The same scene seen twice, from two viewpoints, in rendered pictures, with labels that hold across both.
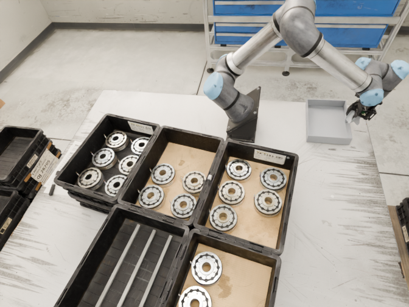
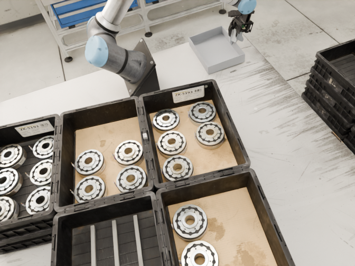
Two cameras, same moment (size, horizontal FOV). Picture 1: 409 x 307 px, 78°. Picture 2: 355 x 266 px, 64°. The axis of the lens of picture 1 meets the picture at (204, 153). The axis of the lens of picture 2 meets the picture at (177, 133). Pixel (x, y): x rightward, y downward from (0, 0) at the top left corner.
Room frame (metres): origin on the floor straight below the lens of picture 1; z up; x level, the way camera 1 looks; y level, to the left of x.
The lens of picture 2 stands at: (-0.05, 0.18, 1.68)
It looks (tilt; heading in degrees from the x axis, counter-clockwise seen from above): 53 degrees down; 330
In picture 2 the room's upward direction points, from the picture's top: 10 degrees counter-clockwise
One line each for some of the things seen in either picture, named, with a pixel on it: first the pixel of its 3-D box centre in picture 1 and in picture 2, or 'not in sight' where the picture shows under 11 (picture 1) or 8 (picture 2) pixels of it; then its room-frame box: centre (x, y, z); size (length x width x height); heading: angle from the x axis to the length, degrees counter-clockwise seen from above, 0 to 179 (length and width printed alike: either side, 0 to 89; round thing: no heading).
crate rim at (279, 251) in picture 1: (249, 189); (188, 128); (0.43, -0.14, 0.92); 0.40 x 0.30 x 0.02; 154
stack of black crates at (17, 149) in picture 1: (27, 169); not in sight; (1.11, 1.24, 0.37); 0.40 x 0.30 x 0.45; 163
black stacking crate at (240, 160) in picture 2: (248, 195); (189, 136); (0.43, -0.14, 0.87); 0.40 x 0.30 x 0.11; 154
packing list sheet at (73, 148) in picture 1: (76, 166); not in sight; (0.81, 0.68, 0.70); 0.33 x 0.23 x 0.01; 163
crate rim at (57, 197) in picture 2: (174, 169); (102, 148); (0.56, 0.13, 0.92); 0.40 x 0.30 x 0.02; 154
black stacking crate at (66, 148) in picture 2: (176, 176); (106, 155); (0.56, 0.13, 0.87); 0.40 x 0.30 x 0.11; 154
